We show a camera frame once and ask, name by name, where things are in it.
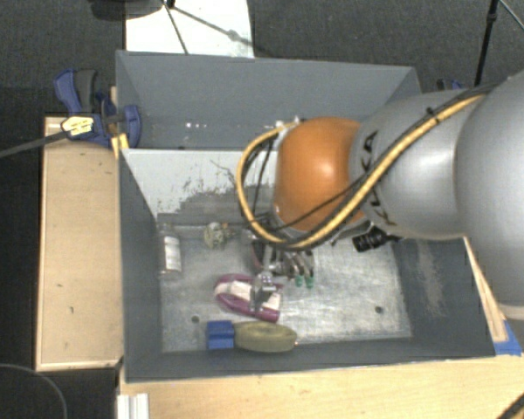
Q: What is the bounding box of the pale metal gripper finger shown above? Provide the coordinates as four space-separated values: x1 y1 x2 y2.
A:
249 274 265 315
262 271 279 306

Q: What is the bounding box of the purple and white packet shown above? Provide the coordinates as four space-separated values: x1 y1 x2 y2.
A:
213 272 286 323

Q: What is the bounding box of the blue block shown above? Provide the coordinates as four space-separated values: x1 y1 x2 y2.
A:
205 319 237 351

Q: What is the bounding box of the small clear crumpled thing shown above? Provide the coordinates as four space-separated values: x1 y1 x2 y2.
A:
202 220 238 251

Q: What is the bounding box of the grey metal bin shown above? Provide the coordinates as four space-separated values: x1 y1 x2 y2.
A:
114 49 497 383

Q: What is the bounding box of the pale wood flat board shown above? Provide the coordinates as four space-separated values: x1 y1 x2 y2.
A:
34 115 126 373

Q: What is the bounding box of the olive green ring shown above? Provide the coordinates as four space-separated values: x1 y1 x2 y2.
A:
232 320 299 354

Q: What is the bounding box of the black cylinder on white bracket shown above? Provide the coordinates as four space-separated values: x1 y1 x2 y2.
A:
351 226 390 253

